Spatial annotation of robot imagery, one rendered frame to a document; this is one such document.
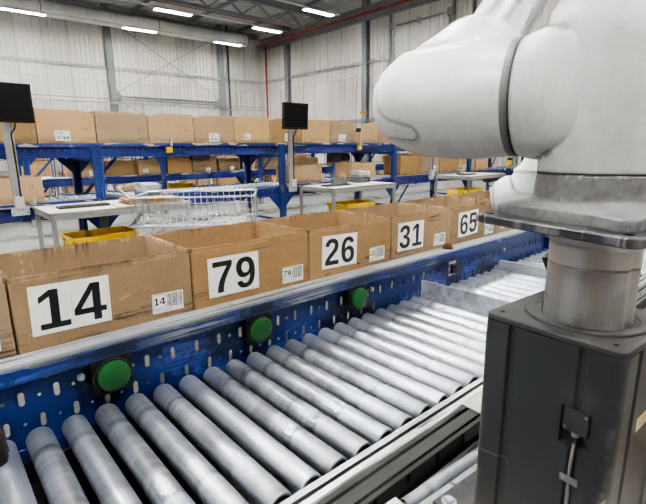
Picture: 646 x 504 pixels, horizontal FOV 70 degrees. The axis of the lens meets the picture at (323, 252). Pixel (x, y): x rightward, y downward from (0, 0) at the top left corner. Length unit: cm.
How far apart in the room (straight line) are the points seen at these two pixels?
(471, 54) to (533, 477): 56
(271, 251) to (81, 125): 460
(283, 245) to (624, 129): 99
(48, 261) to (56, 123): 437
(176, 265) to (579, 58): 95
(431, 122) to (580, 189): 21
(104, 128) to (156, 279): 473
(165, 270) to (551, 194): 89
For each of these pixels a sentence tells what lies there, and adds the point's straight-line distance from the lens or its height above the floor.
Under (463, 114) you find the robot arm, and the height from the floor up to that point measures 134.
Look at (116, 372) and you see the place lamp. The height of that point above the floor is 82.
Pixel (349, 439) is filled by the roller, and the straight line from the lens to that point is 96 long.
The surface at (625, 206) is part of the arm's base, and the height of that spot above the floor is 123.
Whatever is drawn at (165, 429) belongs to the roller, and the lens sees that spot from 104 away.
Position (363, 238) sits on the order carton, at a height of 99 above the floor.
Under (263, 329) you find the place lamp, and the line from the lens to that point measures 130.
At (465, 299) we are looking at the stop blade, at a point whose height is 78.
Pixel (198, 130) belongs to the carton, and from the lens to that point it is 628.
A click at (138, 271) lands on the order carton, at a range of 118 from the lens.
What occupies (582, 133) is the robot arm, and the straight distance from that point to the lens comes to 61.
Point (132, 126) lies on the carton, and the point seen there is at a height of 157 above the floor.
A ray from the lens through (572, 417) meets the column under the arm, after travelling 67.
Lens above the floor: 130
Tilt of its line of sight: 13 degrees down
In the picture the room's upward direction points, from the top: 1 degrees counter-clockwise
